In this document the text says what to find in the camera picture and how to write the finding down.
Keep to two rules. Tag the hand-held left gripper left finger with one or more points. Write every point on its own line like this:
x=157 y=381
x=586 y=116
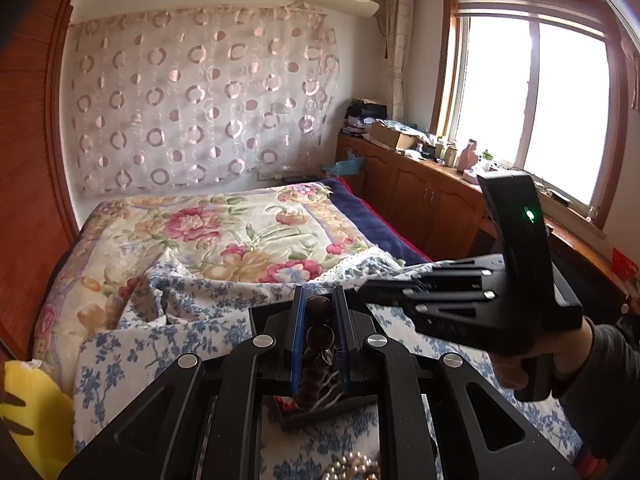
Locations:
x=297 y=340

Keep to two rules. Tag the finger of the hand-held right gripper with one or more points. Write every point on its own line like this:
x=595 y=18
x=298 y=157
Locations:
x=470 y=267
x=430 y=297

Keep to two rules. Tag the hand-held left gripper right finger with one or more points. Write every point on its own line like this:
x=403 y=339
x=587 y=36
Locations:
x=341 y=340

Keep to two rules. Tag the black square box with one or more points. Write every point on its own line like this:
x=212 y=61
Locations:
x=320 y=417

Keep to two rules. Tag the person's right hand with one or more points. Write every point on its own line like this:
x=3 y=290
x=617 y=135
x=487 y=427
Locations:
x=505 y=372

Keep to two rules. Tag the long wooden cabinet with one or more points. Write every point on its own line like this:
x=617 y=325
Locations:
x=415 y=195

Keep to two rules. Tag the white tissue box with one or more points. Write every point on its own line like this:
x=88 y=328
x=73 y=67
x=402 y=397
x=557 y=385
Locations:
x=471 y=176

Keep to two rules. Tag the navy blanket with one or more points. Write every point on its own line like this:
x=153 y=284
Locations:
x=370 y=220

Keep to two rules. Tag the red paper packet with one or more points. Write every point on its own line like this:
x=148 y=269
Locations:
x=625 y=264

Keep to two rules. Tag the green capped bottle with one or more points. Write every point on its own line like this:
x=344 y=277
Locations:
x=486 y=161

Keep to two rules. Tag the pink bottle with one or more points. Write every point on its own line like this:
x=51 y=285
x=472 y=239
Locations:
x=468 y=157

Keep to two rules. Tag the pink floral quilt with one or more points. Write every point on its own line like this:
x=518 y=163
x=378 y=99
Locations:
x=200 y=230

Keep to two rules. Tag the blue floral cloth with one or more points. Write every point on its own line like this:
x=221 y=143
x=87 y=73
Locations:
x=150 y=350

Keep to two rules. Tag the cardboard box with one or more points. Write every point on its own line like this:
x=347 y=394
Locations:
x=387 y=136

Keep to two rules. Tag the light blue plastic bag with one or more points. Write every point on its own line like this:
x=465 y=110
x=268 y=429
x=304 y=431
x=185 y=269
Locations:
x=345 y=165

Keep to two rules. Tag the wooden framed window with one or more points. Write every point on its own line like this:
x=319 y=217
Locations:
x=500 y=95

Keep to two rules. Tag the beige window curtain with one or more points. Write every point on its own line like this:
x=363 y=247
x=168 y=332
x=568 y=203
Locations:
x=400 y=50

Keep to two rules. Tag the circle patterned sheer curtain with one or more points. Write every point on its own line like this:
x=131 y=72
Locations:
x=200 y=100

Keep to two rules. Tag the yellow plush toy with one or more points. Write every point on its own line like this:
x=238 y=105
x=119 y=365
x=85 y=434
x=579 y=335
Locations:
x=40 y=400

